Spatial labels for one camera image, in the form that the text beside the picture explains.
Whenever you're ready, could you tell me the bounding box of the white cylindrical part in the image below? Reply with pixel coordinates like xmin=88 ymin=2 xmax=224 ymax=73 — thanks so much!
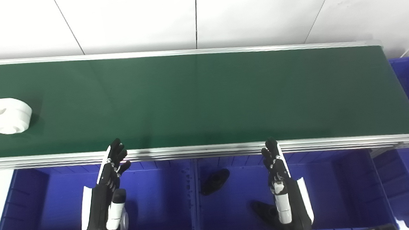
xmin=0 ymin=96 xmax=35 ymax=135

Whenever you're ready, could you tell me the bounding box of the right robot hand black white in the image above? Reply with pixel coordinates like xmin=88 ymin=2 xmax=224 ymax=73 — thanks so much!
xmin=260 ymin=135 xmax=316 ymax=230

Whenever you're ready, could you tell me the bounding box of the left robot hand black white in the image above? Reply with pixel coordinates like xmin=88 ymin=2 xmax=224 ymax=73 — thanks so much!
xmin=74 ymin=137 xmax=137 ymax=230

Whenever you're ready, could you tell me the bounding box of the green conveyor belt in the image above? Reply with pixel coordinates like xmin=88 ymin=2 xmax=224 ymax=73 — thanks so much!
xmin=0 ymin=22 xmax=409 ymax=185
xmin=0 ymin=27 xmax=409 ymax=171

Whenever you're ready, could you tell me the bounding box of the black part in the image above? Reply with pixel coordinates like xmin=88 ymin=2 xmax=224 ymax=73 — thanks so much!
xmin=199 ymin=168 xmax=232 ymax=196
xmin=251 ymin=199 xmax=278 ymax=224

